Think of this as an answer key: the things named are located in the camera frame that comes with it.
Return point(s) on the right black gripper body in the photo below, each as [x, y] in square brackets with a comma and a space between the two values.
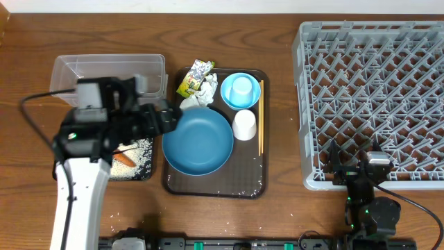
[346, 176]

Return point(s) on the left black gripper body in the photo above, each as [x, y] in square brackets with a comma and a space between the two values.
[131, 126]

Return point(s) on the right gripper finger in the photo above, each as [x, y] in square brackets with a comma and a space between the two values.
[376, 146]
[333, 158]

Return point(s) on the orange carrot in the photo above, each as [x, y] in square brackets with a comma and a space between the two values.
[122, 158]

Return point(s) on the pile of white rice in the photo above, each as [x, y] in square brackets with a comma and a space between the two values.
[138, 156]

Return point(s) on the green foil snack wrapper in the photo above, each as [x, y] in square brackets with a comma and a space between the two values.
[194, 77]

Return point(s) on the dark blue plate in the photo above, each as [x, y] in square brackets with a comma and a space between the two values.
[201, 143]

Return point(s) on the white tissue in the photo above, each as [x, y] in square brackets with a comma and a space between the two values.
[204, 96]

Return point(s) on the white cup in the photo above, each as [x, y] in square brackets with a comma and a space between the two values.
[244, 125]

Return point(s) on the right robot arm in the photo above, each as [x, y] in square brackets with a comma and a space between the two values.
[372, 219]

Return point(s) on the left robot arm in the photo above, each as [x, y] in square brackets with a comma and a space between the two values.
[83, 148]

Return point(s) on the grey dishwasher rack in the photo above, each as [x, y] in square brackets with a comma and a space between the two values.
[365, 82]

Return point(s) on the black plastic tray bin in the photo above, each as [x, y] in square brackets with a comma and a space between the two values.
[147, 173]

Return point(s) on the clear plastic bin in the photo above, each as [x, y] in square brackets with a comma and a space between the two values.
[150, 68]

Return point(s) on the brown serving tray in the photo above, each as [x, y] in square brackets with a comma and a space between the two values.
[243, 176]

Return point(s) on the wooden chopstick left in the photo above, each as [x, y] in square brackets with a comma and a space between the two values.
[259, 126]

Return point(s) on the wooden chopstick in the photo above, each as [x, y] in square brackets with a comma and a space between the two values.
[259, 126]
[262, 115]

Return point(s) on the wooden chopstick right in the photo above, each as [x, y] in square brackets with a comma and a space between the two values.
[262, 115]

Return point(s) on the light blue cup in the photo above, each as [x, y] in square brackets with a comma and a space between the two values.
[241, 93]

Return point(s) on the light blue bowl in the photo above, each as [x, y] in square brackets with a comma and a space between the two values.
[227, 85]

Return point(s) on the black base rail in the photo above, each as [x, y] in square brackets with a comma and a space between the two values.
[133, 238]

